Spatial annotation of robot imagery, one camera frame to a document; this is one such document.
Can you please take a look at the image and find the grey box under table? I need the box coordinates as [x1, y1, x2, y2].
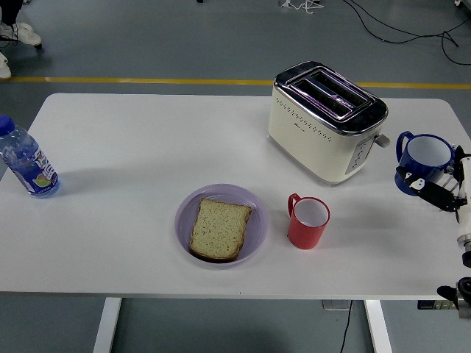
[322, 299, 353, 312]

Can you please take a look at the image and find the table height control panel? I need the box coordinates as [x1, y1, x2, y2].
[417, 300, 459, 310]

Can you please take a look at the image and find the blue cup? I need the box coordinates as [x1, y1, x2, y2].
[394, 131, 456, 196]

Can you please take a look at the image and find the red cup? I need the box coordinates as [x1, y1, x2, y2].
[287, 192, 331, 251]

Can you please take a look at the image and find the clear blue-capped drink bottle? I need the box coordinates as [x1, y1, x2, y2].
[0, 114, 61, 199]

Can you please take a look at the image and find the black cable under table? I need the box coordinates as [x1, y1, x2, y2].
[338, 299, 353, 353]

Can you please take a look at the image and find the purple plate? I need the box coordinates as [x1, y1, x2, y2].
[174, 183, 269, 271]

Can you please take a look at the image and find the white floor cable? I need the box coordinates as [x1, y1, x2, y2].
[277, 0, 325, 16]

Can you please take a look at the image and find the bread slice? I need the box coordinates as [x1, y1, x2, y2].
[188, 197, 253, 263]

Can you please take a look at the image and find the cream chrome toaster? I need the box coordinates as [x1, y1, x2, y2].
[267, 60, 391, 188]

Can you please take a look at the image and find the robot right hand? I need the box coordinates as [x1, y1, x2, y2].
[395, 146, 471, 243]

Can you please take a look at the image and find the white table leg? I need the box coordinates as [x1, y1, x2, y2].
[363, 299, 393, 353]
[91, 296, 122, 353]

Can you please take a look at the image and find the person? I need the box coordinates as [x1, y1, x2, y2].
[0, 0, 43, 47]
[0, 51, 12, 79]

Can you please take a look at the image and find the black floor cable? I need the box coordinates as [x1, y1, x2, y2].
[341, 0, 471, 66]

